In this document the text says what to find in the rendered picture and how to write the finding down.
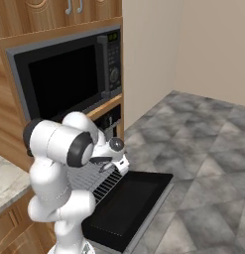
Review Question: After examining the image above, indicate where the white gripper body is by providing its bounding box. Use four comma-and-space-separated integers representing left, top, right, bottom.
111, 154, 130, 176

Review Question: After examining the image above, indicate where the black oven door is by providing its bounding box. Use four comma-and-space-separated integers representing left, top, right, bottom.
80, 170, 176, 254

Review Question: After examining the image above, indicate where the black microwave oven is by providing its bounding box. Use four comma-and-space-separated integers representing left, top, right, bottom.
6, 24, 124, 123

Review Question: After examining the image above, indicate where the wooden base cupboard door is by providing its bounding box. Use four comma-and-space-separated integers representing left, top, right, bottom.
0, 221, 58, 254

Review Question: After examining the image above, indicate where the tall wooden appliance cabinet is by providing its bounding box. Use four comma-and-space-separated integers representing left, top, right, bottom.
0, 15, 126, 173

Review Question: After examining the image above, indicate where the wooden drawer front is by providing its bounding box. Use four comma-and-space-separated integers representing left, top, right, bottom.
0, 203, 33, 246

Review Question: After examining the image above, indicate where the wire oven rack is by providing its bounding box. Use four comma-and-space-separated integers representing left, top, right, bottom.
66, 161, 126, 206

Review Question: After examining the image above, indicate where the grey microwave door handle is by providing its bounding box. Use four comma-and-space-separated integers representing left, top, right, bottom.
96, 35, 111, 99

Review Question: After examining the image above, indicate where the silver cupboard handle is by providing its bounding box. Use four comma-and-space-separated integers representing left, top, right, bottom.
64, 0, 74, 16
75, 0, 84, 14

